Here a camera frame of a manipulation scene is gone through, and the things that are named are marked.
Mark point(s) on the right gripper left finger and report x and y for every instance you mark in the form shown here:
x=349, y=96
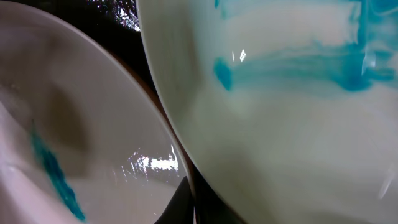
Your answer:
x=180, y=209

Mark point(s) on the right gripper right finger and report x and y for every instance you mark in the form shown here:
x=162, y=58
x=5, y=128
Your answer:
x=209, y=208

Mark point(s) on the white plate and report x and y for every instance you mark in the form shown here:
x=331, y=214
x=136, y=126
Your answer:
x=287, y=108
x=81, y=140

